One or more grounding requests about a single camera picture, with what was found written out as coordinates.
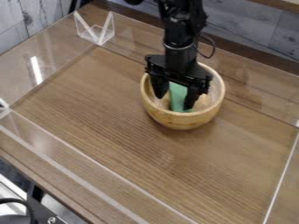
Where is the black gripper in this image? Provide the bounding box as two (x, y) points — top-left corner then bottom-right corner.
(144, 43), (212, 110)

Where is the green rectangular stick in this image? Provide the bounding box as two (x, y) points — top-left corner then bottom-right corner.
(170, 82), (192, 113)

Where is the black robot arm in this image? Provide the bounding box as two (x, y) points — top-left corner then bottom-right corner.
(144, 0), (212, 110)

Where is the round wooden bowl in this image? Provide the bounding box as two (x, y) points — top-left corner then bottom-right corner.
(140, 63), (226, 130)

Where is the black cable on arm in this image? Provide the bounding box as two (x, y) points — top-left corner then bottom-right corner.
(194, 33), (218, 60)

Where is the clear acrylic corner bracket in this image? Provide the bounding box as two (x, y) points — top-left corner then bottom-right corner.
(74, 11), (115, 46)

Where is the black table leg bracket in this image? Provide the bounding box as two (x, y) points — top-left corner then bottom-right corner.
(27, 185), (68, 224)

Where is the black cable bottom left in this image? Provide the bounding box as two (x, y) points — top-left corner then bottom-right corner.
(0, 196), (39, 224)

